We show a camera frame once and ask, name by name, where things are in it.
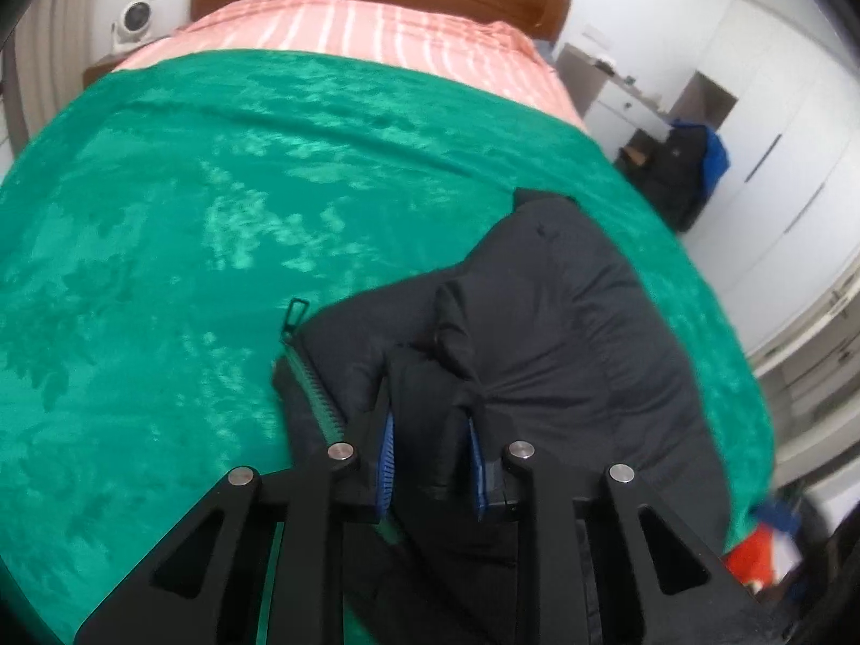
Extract wooden nightstand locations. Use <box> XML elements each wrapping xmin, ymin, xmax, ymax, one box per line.
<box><xmin>82</xmin><ymin>47</ymin><xmax>135</xmax><ymax>88</ymax></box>

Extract dark clothes with blue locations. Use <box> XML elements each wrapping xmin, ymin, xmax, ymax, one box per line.
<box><xmin>641</xmin><ymin>119</ymin><xmax>720</xmax><ymax>233</ymax></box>

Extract green plush blanket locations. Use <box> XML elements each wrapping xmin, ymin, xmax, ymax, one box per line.
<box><xmin>0</xmin><ymin>47</ymin><xmax>777</xmax><ymax>645</ymax></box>

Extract white sheer curtain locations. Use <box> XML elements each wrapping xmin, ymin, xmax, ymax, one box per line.
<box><xmin>10</xmin><ymin>0</ymin><xmax>71</xmax><ymax>152</ymax></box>

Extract pink striped bedsheet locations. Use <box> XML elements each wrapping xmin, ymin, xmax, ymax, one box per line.
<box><xmin>111</xmin><ymin>0</ymin><xmax>589</xmax><ymax>132</ymax></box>

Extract red and blue item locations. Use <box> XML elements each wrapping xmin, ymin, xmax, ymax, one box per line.
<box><xmin>722</xmin><ymin>500</ymin><xmax>805</xmax><ymax>596</ymax></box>

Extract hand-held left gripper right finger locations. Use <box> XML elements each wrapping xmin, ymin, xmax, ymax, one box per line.
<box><xmin>463</xmin><ymin>413</ymin><xmax>800</xmax><ymax>645</ymax></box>

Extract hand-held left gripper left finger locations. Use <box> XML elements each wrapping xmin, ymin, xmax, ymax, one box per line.
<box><xmin>73</xmin><ymin>383</ymin><xmax>399</xmax><ymax>645</ymax></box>

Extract black puffer jacket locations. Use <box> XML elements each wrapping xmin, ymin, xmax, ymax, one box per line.
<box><xmin>272</xmin><ymin>188</ymin><xmax>736</xmax><ymax>645</ymax></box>

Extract white wardrobe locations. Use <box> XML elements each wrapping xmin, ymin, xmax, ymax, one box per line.
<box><xmin>672</xmin><ymin>0</ymin><xmax>860</xmax><ymax>367</ymax></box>

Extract blue cloth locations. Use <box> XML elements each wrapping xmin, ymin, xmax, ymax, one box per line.
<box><xmin>700</xmin><ymin>127</ymin><xmax>732</xmax><ymax>184</ymax></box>

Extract white bedside cabinet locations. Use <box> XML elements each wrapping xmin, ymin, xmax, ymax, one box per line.
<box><xmin>556</xmin><ymin>42</ymin><xmax>673</xmax><ymax>157</ymax></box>

